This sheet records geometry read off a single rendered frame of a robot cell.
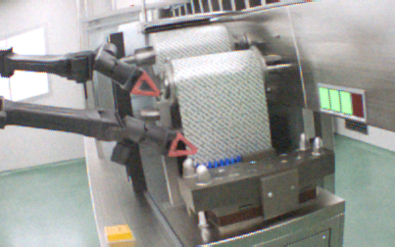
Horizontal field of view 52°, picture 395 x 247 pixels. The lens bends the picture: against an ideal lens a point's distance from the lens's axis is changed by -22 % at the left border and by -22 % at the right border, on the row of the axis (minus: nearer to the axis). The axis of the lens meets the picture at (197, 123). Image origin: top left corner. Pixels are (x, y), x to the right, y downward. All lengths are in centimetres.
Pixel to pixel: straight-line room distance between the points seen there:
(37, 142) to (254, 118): 578
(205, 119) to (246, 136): 12
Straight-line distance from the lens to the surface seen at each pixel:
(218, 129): 135
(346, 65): 108
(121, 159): 132
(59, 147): 696
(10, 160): 711
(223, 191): 118
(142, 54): 158
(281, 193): 121
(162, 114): 139
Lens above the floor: 136
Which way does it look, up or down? 9 degrees down
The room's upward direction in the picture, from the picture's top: 9 degrees counter-clockwise
